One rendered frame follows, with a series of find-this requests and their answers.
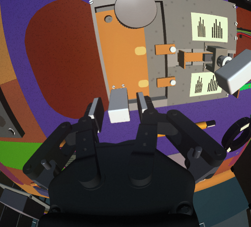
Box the red green black wire bundle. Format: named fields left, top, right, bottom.
left=236, top=26, right=251, bottom=39

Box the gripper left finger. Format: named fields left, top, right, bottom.
left=22, top=97, right=105, bottom=182

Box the yellow marker pen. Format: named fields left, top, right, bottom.
left=157, top=120, right=216, bottom=138

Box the grey T-bar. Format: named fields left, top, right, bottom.
left=214, top=49, right=251, bottom=95

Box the orange shorting bridge grey handle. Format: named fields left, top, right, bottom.
left=95, top=9, right=151, bottom=124

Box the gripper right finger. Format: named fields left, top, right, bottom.
left=130, top=91, right=227, bottom=182

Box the dark equipment box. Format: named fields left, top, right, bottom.
left=0, top=182, right=51, bottom=227

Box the grey base plate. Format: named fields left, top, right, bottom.
left=0, top=86, right=26, bottom=139

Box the black cable coil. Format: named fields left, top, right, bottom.
left=221, top=116, right=251, bottom=152

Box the orange test link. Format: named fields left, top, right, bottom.
left=177, top=49, right=213, bottom=69

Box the grey round clamp knob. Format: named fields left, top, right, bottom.
left=114, top=0, right=158, bottom=29

